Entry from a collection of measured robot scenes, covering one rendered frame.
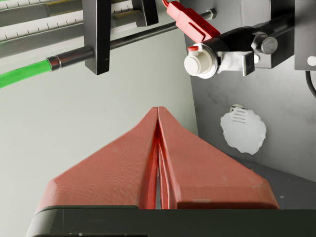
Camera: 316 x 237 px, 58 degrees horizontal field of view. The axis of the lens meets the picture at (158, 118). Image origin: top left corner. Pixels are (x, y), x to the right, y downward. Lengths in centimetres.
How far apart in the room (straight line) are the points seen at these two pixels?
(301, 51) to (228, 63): 14
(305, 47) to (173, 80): 33
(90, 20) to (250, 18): 19
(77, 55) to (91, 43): 3
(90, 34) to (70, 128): 17
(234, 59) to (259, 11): 15
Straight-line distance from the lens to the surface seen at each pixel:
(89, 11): 37
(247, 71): 20
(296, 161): 60
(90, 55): 39
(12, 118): 45
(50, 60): 36
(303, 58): 34
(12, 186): 48
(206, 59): 22
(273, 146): 60
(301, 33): 34
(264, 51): 25
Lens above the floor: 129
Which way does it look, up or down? 35 degrees down
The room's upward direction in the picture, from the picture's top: 119 degrees counter-clockwise
